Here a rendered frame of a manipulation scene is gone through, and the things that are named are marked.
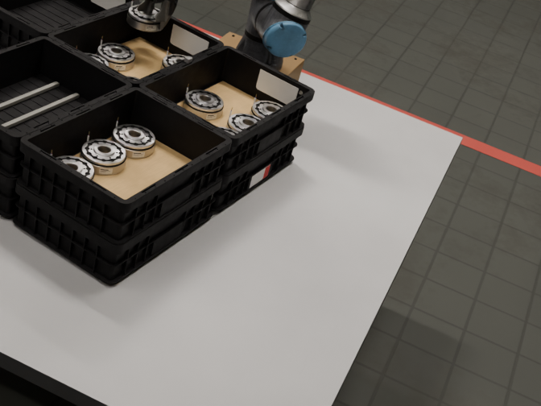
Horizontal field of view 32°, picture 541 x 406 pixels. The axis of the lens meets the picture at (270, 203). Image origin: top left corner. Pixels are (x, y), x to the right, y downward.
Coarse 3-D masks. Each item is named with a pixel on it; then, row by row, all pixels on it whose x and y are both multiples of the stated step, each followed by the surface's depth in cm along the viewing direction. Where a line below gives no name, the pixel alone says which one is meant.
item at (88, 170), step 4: (60, 156) 207; (64, 156) 208; (68, 156) 208; (72, 156) 208; (60, 160) 207; (64, 160) 206; (72, 160) 207; (76, 160) 208; (80, 160) 208; (84, 160) 208; (84, 164) 208; (88, 164) 207; (84, 168) 206; (88, 168) 207; (92, 168) 206; (84, 172) 204; (88, 172) 205; (92, 172) 205; (88, 176) 204; (92, 176) 204
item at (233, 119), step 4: (232, 116) 240; (236, 116) 241; (240, 116) 241; (244, 116) 242; (248, 116) 242; (252, 116) 243; (232, 120) 239; (236, 120) 239; (256, 120) 242; (232, 124) 237; (236, 124) 237; (232, 128) 236; (236, 128) 236; (240, 128) 236; (244, 128) 237
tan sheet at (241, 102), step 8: (216, 88) 257; (224, 88) 258; (232, 88) 259; (224, 96) 254; (232, 96) 255; (240, 96) 256; (248, 96) 258; (224, 104) 251; (232, 104) 252; (240, 104) 253; (248, 104) 254; (224, 112) 247; (232, 112) 248; (240, 112) 249; (248, 112) 250; (216, 120) 243; (224, 120) 244
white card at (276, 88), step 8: (264, 72) 253; (264, 80) 254; (272, 80) 252; (280, 80) 251; (264, 88) 255; (272, 88) 253; (280, 88) 252; (288, 88) 251; (296, 88) 249; (272, 96) 254; (280, 96) 253; (288, 96) 252; (296, 96) 250
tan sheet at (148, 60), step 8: (136, 40) 268; (144, 40) 270; (136, 48) 264; (144, 48) 266; (152, 48) 267; (160, 48) 268; (136, 56) 261; (144, 56) 262; (152, 56) 263; (160, 56) 264; (136, 64) 257; (144, 64) 258; (152, 64) 259; (160, 64) 260; (120, 72) 251; (128, 72) 252; (136, 72) 253; (144, 72) 254; (152, 72) 255
